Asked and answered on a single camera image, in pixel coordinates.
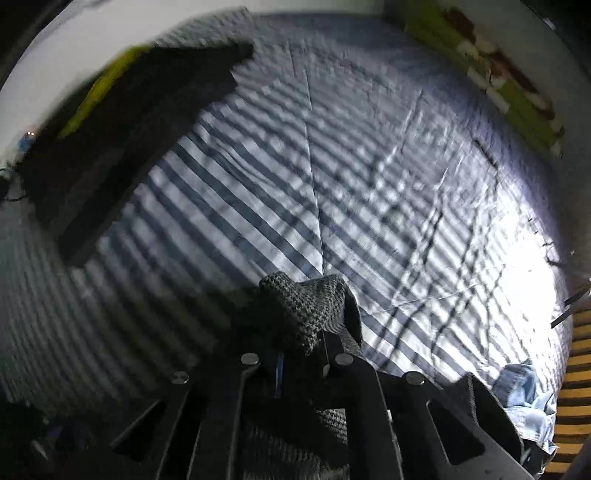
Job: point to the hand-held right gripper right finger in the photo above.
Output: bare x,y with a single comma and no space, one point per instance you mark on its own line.
330,353

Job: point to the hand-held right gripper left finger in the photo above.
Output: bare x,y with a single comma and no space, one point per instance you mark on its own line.
279,374

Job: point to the black cloth with yellow stripes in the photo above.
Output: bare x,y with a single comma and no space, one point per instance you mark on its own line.
120,138

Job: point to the grey houndstooth coat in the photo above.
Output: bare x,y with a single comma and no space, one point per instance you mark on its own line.
300,304

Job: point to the white bed headboard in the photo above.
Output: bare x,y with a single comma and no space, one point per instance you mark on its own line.
60,50

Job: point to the blue white striped blanket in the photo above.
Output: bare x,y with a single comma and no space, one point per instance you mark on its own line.
332,184

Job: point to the yellow striped mat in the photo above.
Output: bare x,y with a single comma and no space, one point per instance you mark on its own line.
575,392

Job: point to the light blue denim jeans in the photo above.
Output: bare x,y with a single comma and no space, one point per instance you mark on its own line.
526,397

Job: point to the green printed blanket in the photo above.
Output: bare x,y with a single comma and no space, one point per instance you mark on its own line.
503,74

